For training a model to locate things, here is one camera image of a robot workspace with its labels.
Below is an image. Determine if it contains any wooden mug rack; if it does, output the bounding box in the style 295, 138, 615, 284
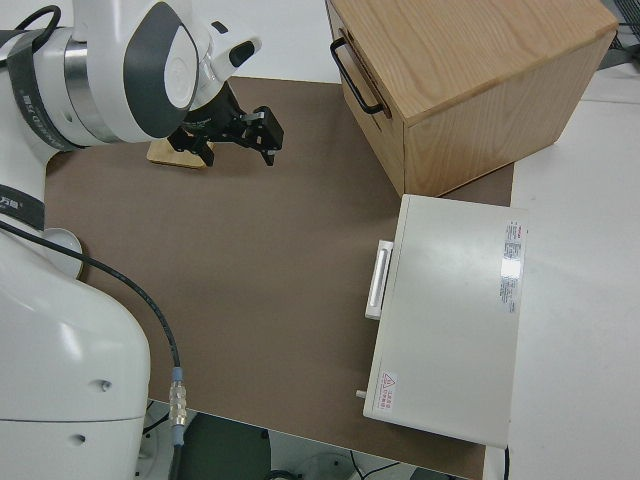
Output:
146, 139, 217, 172

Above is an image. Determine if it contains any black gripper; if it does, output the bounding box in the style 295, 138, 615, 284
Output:
168, 82, 285, 170

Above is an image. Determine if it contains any white toaster oven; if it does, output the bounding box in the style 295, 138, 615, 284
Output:
362, 193, 530, 448

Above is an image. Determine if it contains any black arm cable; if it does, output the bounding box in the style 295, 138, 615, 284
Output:
0, 219, 191, 480

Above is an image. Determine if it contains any wooden drawer cabinet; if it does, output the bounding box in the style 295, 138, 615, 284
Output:
324, 0, 620, 198

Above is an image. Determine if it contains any toaster oven door handle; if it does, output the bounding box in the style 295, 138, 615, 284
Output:
364, 239, 396, 320

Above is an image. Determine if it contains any black cabinet handle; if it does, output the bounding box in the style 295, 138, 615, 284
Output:
329, 38, 387, 116

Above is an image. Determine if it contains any brown table mat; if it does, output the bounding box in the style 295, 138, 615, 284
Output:
43, 75, 517, 474

